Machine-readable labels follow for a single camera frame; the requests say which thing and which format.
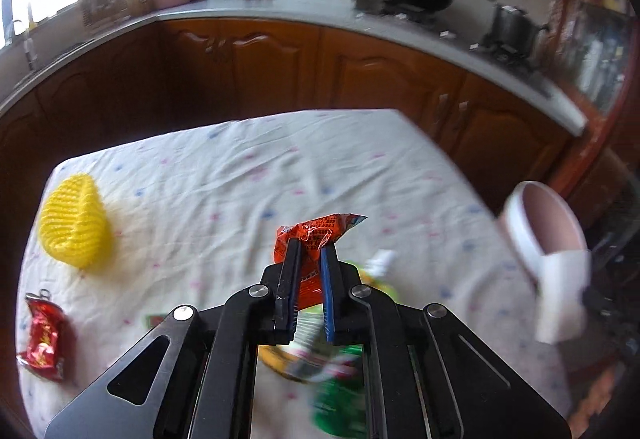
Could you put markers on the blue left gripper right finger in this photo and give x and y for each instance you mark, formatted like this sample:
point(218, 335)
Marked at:
point(328, 267)

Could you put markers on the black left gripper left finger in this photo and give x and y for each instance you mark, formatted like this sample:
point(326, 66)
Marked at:
point(286, 293)

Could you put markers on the orange red snack wrapper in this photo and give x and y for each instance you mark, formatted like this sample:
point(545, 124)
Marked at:
point(313, 235)

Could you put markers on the pink white trash bin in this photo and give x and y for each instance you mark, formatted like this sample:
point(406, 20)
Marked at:
point(537, 223)

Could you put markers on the green snack bag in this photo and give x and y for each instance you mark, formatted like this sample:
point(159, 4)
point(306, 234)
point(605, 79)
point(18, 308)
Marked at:
point(338, 407)

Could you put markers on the green milk carton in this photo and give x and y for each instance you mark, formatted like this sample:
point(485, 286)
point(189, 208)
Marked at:
point(150, 321)

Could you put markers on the white dotted tablecloth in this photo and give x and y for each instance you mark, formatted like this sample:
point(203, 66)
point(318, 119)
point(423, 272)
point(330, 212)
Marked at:
point(195, 214)

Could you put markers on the yellow foam fruit net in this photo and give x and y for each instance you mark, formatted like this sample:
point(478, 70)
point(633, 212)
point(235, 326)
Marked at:
point(73, 226)

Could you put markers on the crushed red drink can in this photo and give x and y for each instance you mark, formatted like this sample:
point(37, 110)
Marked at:
point(44, 354)

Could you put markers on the brown wooden lower cabinets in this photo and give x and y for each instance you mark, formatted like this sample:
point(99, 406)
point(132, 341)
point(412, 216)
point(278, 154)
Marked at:
point(172, 75)

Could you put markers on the black gas stove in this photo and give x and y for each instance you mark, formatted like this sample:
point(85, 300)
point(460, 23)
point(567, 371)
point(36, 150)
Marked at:
point(450, 46)

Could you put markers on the steel stock pot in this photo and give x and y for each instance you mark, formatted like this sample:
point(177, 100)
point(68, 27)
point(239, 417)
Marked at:
point(512, 30)

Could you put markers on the dish rack on counter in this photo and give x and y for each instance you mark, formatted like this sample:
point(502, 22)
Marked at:
point(97, 11)

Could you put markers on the silver sink faucet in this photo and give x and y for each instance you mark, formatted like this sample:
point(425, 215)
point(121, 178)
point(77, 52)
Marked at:
point(24, 40)

